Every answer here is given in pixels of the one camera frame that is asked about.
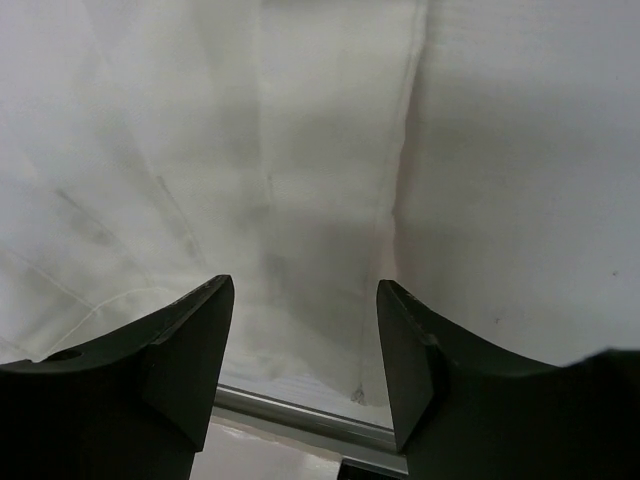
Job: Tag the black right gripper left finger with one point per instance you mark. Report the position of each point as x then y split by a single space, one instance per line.
132 404

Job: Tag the white pleated skirt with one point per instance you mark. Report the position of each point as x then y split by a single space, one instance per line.
485 154

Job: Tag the aluminium table edge rail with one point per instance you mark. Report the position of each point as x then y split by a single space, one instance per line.
367 450

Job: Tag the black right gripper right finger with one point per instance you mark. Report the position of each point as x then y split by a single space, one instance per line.
465 408

